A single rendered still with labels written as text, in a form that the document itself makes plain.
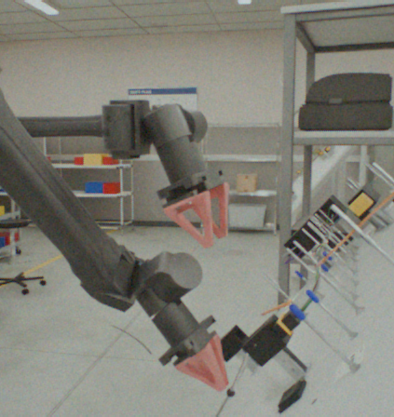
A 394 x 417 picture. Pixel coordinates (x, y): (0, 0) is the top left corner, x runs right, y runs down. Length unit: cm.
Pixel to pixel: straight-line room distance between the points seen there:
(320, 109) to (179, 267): 110
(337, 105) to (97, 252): 119
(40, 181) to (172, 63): 799
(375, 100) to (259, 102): 661
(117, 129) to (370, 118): 111
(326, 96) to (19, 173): 128
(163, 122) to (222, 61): 772
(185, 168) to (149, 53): 802
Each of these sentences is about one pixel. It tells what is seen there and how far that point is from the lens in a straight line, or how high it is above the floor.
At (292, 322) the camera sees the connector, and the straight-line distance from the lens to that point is 69.
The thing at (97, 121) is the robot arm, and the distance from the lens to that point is 115.
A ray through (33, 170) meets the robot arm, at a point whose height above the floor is 138.
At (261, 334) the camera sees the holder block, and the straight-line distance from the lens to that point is 70.
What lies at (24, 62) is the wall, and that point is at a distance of 954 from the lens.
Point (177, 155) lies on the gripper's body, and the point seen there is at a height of 140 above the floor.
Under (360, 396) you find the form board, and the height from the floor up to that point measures 117.
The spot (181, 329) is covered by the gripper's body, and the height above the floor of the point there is 114.
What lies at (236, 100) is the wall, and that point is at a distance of 828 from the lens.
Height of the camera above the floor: 141
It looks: 8 degrees down
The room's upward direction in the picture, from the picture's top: straight up
